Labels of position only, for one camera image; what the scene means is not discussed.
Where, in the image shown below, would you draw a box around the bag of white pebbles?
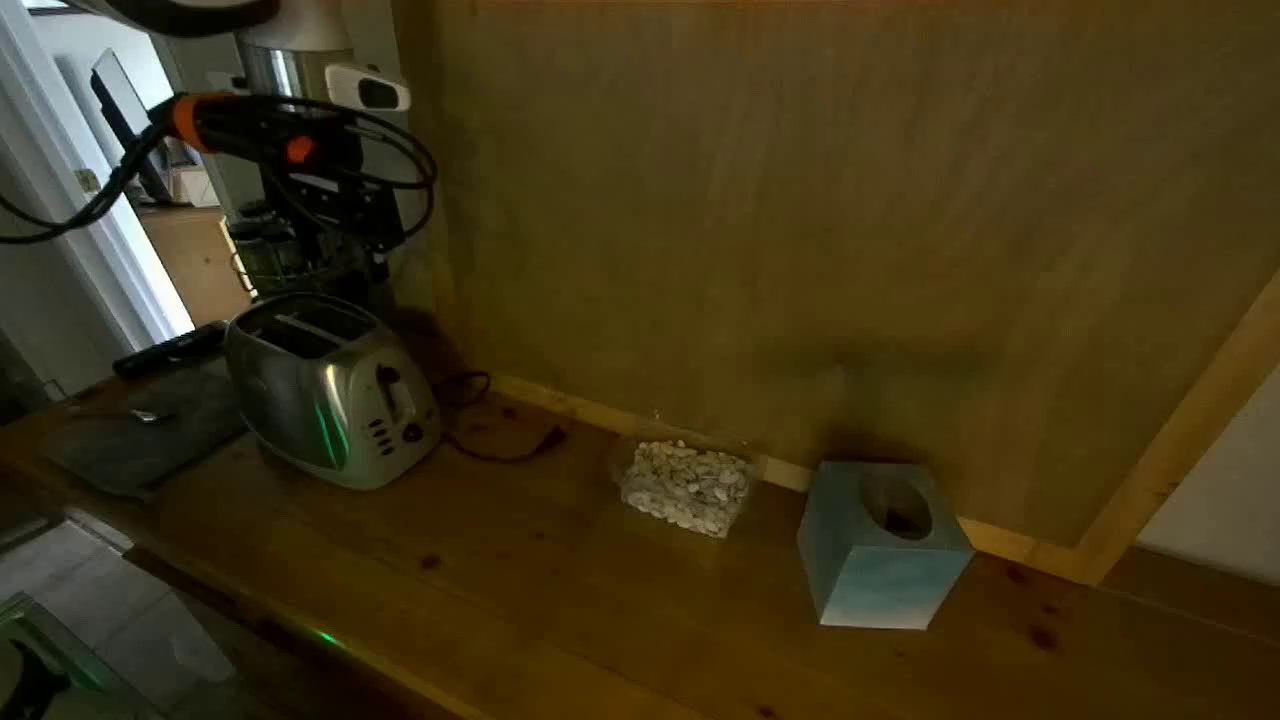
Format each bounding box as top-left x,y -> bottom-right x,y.
611,436 -> 758,546

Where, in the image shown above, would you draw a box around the large wooden back panel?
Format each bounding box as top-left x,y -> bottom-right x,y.
391,0 -> 1280,551

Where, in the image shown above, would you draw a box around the light wooden trim strip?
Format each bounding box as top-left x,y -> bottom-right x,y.
488,267 -> 1280,592

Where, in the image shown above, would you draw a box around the thick black cable orange collar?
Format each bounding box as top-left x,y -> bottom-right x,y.
0,88 -> 364,254

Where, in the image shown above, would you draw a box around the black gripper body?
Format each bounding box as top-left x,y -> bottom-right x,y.
261,133 -> 407,294

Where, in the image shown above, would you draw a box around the dark grey slate mat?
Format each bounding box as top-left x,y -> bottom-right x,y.
39,355 -> 251,506

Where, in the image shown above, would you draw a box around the pale grey box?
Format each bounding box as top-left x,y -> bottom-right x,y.
0,511 -> 239,717

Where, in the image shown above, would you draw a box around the silver two-slot toaster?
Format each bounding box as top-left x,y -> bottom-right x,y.
218,294 -> 443,495

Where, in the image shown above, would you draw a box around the black remote control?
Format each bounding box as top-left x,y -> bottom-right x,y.
108,319 -> 229,383

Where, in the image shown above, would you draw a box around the light blue tissue box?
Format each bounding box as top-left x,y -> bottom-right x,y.
790,456 -> 980,638

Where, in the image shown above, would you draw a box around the thin black looped cable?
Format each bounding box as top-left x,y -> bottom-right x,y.
264,91 -> 443,260

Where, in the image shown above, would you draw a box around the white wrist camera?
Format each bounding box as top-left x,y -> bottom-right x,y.
319,59 -> 416,117

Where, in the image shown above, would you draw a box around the black toaster power cord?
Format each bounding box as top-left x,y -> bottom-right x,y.
436,367 -> 570,470

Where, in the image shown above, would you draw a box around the white door frame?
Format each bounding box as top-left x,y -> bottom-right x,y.
0,0 -> 201,396

